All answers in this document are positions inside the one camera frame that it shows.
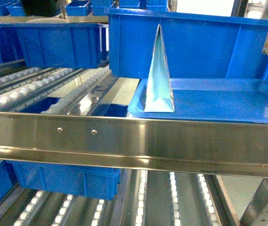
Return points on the large blue bin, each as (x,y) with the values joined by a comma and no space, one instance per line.
(197,46)
(57,45)

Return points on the large blue bin left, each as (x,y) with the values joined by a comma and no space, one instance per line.
(57,45)

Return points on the large blue bin right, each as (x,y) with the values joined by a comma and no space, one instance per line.
(197,46)

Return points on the blue bin lower shelf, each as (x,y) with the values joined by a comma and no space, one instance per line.
(87,181)

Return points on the steel rack front rail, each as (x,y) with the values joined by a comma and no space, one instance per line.
(239,149)

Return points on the blue plastic tray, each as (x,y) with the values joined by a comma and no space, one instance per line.
(226,100)

